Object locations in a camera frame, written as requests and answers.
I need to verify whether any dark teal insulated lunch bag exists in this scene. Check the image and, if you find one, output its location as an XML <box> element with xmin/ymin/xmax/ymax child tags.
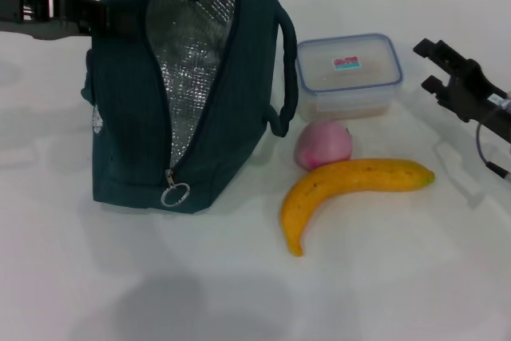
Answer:
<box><xmin>81</xmin><ymin>0</ymin><xmax>299</xmax><ymax>215</ymax></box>

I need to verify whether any yellow toy banana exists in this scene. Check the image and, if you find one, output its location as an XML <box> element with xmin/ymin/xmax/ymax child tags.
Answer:
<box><xmin>280</xmin><ymin>157</ymin><xmax>436</xmax><ymax>257</ymax></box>

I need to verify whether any pink toy peach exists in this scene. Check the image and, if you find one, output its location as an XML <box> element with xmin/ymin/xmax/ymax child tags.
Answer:
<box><xmin>293</xmin><ymin>120</ymin><xmax>355</xmax><ymax>170</ymax></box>

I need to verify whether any clear lunch box blue rim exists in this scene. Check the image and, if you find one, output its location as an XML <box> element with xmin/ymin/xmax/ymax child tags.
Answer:
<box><xmin>295</xmin><ymin>33</ymin><xmax>404</xmax><ymax>121</ymax></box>

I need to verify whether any grey right gripper cable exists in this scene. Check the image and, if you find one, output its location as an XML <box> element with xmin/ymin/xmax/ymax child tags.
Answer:
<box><xmin>474</xmin><ymin>111</ymin><xmax>511</xmax><ymax>184</ymax></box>

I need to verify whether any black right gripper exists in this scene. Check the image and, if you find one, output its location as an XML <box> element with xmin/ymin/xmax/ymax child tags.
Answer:
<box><xmin>413</xmin><ymin>38</ymin><xmax>511</xmax><ymax>134</ymax></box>

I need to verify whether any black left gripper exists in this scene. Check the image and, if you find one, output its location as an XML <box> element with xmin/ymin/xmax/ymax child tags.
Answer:
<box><xmin>0</xmin><ymin>0</ymin><xmax>137</xmax><ymax>42</ymax></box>

